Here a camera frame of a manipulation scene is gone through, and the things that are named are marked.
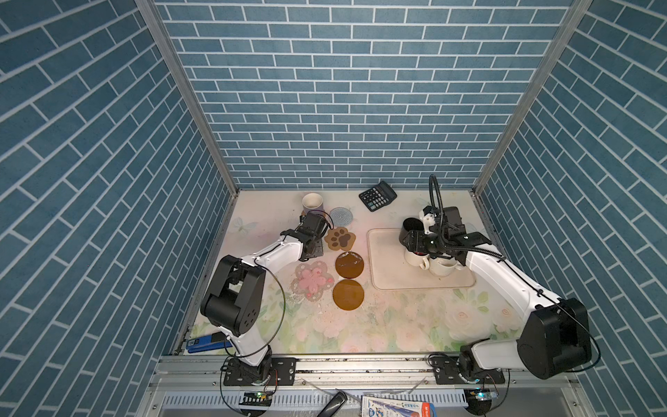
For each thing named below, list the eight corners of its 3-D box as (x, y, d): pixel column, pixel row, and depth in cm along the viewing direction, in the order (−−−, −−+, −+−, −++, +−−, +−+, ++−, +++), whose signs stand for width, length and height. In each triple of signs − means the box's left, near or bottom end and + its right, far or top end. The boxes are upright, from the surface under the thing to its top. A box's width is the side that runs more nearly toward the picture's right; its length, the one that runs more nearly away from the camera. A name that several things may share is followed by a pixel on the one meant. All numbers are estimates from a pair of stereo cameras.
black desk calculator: (373, 213, 114) (373, 209, 112) (357, 199, 119) (357, 195, 117) (398, 197, 120) (399, 193, 118) (382, 184, 126) (383, 180, 124)
